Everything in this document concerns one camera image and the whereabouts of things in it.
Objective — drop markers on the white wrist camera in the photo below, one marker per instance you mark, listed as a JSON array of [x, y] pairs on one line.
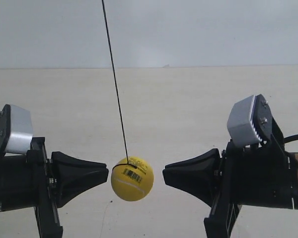
[[21, 131], [240, 123]]

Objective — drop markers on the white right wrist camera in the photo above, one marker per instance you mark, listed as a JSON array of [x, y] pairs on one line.
[[240, 123]]

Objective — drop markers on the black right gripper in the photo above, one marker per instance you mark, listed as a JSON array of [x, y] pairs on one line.
[[261, 175]]

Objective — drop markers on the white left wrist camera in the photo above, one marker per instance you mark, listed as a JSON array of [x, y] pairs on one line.
[[21, 131]]

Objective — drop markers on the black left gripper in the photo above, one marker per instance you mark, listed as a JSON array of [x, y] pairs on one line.
[[27, 181]]

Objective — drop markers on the yellow tennis ball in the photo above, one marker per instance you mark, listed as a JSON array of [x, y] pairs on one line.
[[132, 179]]

